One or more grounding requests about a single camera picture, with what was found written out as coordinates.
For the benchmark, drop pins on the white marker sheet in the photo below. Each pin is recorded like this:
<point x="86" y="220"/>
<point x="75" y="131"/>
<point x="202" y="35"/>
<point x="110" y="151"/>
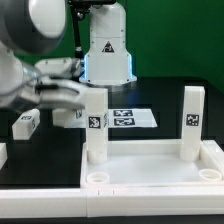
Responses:
<point x="118" y="118"/>

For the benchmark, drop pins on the white left barrier block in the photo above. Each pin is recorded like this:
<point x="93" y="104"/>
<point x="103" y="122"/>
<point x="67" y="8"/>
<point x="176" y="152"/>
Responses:
<point x="3" y="154"/>

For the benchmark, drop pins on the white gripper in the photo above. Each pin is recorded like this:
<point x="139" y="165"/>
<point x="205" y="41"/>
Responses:
<point x="55" y="85"/>

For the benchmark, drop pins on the white desk top tray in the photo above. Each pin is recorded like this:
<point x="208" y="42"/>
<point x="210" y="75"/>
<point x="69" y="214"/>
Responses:
<point x="151" y="163"/>

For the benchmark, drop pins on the white front barrier rail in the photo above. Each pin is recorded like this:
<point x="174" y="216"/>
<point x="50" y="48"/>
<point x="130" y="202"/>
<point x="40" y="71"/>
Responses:
<point x="49" y="203"/>

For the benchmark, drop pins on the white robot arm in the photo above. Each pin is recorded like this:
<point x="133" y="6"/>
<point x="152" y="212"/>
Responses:
<point x="37" y="27"/>

